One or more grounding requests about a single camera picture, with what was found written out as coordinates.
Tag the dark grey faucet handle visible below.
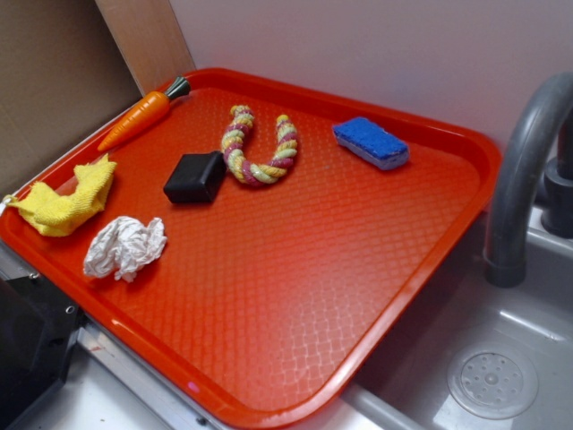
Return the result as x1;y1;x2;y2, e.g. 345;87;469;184
542;114;572;239

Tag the red plastic tray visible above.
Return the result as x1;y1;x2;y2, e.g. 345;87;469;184
1;69;500;429

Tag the grey toy sink basin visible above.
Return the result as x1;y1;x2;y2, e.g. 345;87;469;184
339;210;573;430

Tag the orange toy carrot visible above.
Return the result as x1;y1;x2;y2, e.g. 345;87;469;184
98;76;191;152

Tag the grey toy faucet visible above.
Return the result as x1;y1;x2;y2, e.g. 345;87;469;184
483;72;572;288

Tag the brown cardboard panel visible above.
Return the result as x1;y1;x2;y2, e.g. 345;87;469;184
1;1;195;194

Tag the crumpled white cloth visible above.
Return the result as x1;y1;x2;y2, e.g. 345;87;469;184
83;216;167;283

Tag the black rectangular block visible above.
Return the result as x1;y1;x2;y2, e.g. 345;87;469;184
163;151;227;203

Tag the yellow cloth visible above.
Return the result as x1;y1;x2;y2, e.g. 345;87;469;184
3;155;117;237

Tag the blue white sponge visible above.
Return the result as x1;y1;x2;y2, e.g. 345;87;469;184
332;117;410;171

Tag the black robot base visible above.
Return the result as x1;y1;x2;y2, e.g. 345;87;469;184
1;276;82;429

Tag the pink yellow rope toy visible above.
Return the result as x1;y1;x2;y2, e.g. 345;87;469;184
220;105;298;187

